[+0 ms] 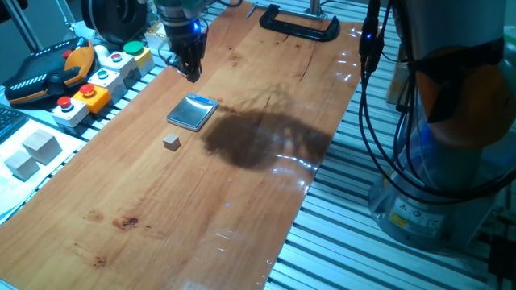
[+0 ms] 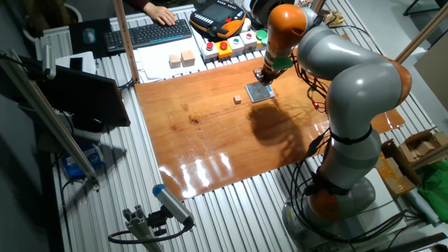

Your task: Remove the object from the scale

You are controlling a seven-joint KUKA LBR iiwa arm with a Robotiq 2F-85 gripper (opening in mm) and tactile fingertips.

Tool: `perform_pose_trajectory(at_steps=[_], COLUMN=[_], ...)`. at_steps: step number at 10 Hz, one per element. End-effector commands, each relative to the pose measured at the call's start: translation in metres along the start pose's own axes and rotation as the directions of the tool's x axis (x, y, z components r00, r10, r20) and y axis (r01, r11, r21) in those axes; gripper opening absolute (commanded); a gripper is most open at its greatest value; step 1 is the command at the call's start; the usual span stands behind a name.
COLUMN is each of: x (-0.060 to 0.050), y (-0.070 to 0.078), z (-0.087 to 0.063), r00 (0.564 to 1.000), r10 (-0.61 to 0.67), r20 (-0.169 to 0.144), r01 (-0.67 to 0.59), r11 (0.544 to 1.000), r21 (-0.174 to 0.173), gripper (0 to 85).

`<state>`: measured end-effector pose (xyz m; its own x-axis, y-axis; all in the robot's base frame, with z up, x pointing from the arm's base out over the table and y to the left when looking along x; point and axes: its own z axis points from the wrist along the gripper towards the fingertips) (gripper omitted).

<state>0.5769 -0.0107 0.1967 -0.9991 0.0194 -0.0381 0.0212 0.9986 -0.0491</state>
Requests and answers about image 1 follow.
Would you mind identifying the small green button white box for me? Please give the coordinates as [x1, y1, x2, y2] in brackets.
[87, 68, 128, 104]

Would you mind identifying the black C-clamp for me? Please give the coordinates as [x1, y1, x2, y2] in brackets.
[246, 2, 341, 43]

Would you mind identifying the black round spool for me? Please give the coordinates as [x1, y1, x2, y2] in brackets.
[80, 0, 148, 45]

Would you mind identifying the white paper sheet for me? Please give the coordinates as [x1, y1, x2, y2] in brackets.
[0, 118, 88, 225]

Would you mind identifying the red button on yellow box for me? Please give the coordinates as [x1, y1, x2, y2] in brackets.
[71, 83, 112, 114]

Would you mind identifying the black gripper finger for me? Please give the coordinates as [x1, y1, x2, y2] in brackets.
[188, 54, 203, 84]
[173, 54, 191, 78]

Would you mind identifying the white rounded plastic piece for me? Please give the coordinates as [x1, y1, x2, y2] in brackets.
[93, 43, 110, 62]

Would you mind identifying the silver digital pocket scale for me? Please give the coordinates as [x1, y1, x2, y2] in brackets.
[166, 93, 220, 133]

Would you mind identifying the small wooden cube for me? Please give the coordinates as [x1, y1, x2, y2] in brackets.
[162, 133, 181, 152]

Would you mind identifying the red button on white box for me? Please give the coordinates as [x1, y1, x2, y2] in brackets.
[99, 51, 142, 88]
[51, 95, 90, 129]

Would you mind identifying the black orange teach pendant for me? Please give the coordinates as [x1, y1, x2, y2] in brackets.
[2, 36, 97, 106]

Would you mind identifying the medium wooden cube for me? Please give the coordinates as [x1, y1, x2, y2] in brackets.
[3, 149, 41, 182]

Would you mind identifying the black keyboard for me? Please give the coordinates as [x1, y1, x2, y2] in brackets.
[0, 103, 29, 143]

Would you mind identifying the metal tripod leg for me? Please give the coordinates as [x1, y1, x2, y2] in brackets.
[54, 0, 77, 38]
[3, 0, 44, 53]

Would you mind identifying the black cable with blue light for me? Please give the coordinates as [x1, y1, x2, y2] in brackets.
[357, 0, 516, 202]

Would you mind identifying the large wooden cube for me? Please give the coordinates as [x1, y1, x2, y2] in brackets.
[21, 128, 64, 166]

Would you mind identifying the green mushroom button yellow box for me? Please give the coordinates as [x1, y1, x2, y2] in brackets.
[123, 40, 156, 77]

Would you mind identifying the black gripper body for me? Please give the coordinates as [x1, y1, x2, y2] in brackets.
[162, 22, 209, 58]

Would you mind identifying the wooden board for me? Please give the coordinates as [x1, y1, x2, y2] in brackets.
[0, 0, 364, 290]

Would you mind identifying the yellow white cardboard box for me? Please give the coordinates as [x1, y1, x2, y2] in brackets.
[144, 19, 173, 52]

